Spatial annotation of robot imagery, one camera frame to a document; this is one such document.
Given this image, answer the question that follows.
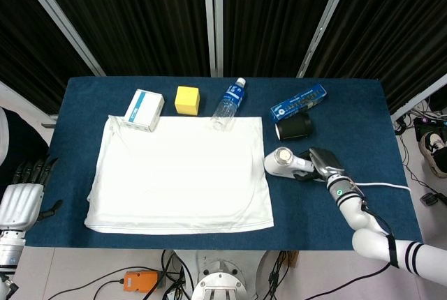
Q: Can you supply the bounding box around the dark blue table mat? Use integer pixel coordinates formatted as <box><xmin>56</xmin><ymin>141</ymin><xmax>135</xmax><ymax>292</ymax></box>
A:
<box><xmin>24</xmin><ymin>76</ymin><xmax>424</xmax><ymax>251</ymax></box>

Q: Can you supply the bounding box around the black pleated curtain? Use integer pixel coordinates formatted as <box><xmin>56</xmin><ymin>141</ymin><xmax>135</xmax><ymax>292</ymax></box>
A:
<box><xmin>307</xmin><ymin>0</ymin><xmax>447</xmax><ymax>114</ymax></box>
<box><xmin>221</xmin><ymin>0</ymin><xmax>346</xmax><ymax>77</ymax></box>
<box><xmin>0</xmin><ymin>0</ymin><xmax>96</xmax><ymax>116</ymax></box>
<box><xmin>31</xmin><ymin>0</ymin><xmax>214</xmax><ymax>77</ymax></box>

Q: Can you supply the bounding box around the white and blue carton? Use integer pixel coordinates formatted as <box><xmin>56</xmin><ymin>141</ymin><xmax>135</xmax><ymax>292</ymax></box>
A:
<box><xmin>122</xmin><ymin>89</ymin><xmax>166</xmax><ymax>133</ymax></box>

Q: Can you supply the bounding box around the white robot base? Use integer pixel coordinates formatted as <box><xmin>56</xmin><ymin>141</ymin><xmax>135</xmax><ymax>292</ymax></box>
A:
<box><xmin>190</xmin><ymin>250</ymin><xmax>253</xmax><ymax>300</ymax></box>

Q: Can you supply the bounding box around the white iron power cable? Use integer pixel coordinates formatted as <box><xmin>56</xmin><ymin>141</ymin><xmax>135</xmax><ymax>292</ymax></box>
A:
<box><xmin>352</xmin><ymin>181</ymin><xmax>413</xmax><ymax>193</ymax></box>

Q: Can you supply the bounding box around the black and white shoe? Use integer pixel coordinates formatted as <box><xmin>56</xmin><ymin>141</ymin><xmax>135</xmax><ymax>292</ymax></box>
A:
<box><xmin>418</xmin><ymin>130</ymin><xmax>447</xmax><ymax>179</ymax></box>

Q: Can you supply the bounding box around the yellow foam cube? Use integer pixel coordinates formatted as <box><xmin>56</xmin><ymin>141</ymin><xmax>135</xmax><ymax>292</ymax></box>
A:
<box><xmin>174</xmin><ymin>85</ymin><xmax>201</xmax><ymax>117</ymax></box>

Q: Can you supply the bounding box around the long blue cardboard box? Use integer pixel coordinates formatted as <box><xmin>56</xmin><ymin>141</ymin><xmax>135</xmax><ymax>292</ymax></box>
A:
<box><xmin>269</xmin><ymin>83</ymin><xmax>328</xmax><ymax>122</ymax></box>

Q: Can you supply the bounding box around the black electronics box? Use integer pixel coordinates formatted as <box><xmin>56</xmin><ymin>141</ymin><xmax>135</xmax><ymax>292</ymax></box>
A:
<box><xmin>413</xmin><ymin>114</ymin><xmax>447</xmax><ymax>133</ymax></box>

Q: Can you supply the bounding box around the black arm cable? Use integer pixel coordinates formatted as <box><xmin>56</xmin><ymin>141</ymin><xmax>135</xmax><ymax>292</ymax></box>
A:
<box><xmin>302</xmin><ymin>200</ymin><xmax>399</xmax><ymax>297</ymax></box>

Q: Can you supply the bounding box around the small black floor device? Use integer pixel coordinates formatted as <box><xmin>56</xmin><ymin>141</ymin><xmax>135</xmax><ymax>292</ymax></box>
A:
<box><xmin>420</xmin><ymin>191</ymin><xmax>447</xmax><ymax>207</ymax></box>

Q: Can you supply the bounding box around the clear plastic water bottle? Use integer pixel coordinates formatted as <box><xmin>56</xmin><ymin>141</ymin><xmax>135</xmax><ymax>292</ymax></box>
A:
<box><xmin>210</xmin><ymin>77</ymin><xmax>247</xmax><ymax>132</ymax></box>

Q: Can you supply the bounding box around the grey aluminium frame post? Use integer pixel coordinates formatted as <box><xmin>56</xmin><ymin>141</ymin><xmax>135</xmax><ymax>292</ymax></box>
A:
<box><xmin>12</xmin><ymin>0</ymin><xmax>106</xmax><ymax>77</ymax></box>
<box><xmin>295</xmin><ymin>0</ymin><xmax>358</xmax><ymax>78</ymax></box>
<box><xmin>203</xmin><ymin>0</ymin><xmax>224</xmax><ymax>77</ymax></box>

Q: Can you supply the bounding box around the black floor cable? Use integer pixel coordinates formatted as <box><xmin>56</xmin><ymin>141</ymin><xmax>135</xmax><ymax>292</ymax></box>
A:
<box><xmin>47</xmin><ymin>277</ymin><xmax>126</xmax><ymax>300</ymax></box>

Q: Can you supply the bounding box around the orange floor device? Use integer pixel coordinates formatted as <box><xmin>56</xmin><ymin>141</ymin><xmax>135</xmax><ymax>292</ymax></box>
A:
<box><xmin>124</xmin><ymin>270</ymin><xmax>161</xmax><ymax>294</ymax></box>

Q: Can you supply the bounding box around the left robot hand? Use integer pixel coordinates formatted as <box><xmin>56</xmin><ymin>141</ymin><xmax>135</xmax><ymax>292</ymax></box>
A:
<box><xmin>0</xmin><ymin>158</ymin><xmax>64</xmax><ymax>232</ymax></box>

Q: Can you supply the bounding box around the white handheld steam iron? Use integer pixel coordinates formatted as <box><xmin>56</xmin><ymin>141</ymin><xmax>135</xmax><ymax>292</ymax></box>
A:
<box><xmin>263</xmin><ymin>147</ymin><xmax>328</xmax><ymax>183</ymax></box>

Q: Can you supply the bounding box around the white t-shirt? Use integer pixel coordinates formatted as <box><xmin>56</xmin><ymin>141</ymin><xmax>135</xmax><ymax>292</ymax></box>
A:
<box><xmin>83</xmin><ymin>114</ymin><xmax>275</xmax><ymax>235</ymax></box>

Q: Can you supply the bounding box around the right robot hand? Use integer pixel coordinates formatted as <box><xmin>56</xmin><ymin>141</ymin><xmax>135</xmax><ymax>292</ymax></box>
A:
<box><xmin>295</xmin><ymin>147</ymin><xmax>346</xmax><ymax>184</ymax></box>

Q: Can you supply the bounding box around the grey aluminium frame rail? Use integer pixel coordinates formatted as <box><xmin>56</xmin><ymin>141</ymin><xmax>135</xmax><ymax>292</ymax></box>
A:
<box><xmin>0</xmin><ymin>80</ymin><xmax>59</xmax><ymax>123</ymax></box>
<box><xmin>390</xmin><ymin>73</ymin><xmax>447</xmax><ymax>123</ymax></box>

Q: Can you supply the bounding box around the black cylindrical cup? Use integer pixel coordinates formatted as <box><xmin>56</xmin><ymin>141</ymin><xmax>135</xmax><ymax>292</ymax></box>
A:
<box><xmin>274</xmin><ymin>111</ymin><xmax>314</xmax><ymax>141</ymax></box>

